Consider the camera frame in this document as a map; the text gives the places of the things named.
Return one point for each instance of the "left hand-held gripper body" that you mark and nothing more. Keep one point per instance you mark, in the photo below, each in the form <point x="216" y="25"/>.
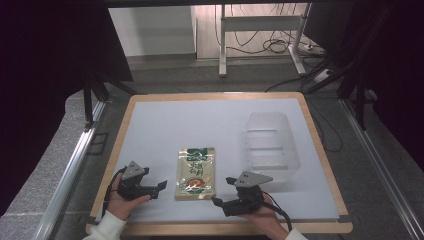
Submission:
<point x="134" y="171"/>

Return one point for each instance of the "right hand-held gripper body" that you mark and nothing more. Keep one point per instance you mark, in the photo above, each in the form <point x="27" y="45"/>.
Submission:
<point x="250" y="180"/>

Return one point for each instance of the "green beige seasoning packet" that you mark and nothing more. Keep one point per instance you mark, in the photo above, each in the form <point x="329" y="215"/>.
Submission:
<point x="196" y="173"/>

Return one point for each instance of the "clear plastic storage box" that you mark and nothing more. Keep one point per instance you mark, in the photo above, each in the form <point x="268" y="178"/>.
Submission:
<point x="271" y="146"/>

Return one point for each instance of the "person's left hand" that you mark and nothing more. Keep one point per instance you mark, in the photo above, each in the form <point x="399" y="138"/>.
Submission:
<point x="121" y="205"/>

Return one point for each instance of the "person's right hand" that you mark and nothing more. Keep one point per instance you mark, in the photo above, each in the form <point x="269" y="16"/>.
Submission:
<point x="265" y="221"/>

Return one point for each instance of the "white table mat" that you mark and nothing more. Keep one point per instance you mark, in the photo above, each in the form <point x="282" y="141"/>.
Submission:
<point x="200" y="126"/>

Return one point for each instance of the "black tripod stand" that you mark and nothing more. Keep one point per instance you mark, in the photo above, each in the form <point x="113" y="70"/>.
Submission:
<point x="353" y="66"/>
<point x="90" y="100"/>

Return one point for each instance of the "black curtain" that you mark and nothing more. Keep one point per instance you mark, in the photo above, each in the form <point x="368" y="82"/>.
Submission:
<point x="50" y="83"/>
<point x="393" y="66"/>

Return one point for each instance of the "white cabinet panel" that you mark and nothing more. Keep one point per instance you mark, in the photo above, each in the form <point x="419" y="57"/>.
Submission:
<point x="151" y="30"/>

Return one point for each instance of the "white power strip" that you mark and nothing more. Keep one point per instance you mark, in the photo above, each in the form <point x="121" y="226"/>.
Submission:
<point x="313" y="48"/>

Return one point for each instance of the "black floor bracket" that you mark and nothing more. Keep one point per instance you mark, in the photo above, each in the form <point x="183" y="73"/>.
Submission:
<point x="97" y="143"/>

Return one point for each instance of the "aluminium rail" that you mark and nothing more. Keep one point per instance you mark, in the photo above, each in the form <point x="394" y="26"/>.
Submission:
<point x="65" y="176"/>
<point x="383" y="170"/>

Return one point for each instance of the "white metal desk frame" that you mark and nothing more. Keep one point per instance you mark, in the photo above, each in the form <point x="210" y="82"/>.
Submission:
<point x="260" y="23"/>

